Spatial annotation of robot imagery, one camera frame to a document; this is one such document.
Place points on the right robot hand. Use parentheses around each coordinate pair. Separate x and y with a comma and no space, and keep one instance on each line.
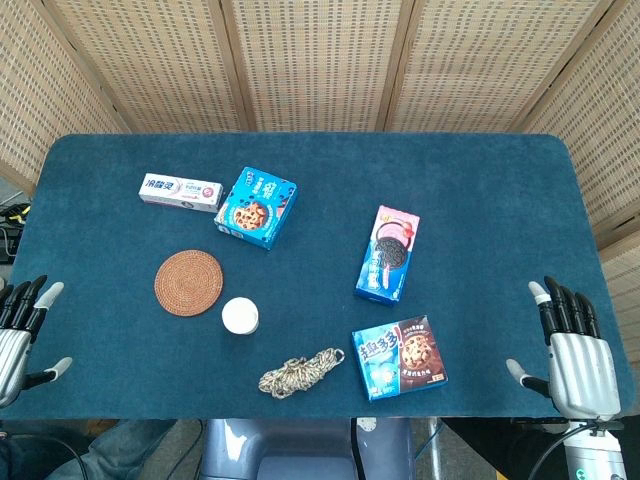
(580,365)

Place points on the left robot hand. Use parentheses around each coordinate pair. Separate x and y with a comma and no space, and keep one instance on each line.
(12,345)

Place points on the small white round jar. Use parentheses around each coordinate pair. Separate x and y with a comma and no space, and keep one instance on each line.
(240,315)

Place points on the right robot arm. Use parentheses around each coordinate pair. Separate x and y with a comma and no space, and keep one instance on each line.
(595,452)

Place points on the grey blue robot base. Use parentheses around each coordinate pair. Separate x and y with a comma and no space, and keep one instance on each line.
(305,450)

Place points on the brown round woven coaster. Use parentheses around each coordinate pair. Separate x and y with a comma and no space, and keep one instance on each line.
(188,282)

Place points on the blue brown cookie box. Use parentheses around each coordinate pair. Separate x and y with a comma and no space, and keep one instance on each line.
(397,357)

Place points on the dark blue table mat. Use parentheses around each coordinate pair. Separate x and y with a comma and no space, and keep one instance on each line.
(450,225)

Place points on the pink blue Oreo box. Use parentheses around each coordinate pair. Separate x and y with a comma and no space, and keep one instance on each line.
(387,255)

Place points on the white toothpaste box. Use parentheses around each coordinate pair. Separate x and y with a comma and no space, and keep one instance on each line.
(181,193)

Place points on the blue chocolate chip cookie box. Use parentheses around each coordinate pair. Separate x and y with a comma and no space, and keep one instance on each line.
(256,207)

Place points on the woven bamboo folding screen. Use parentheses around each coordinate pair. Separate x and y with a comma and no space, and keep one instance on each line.
(320,65)

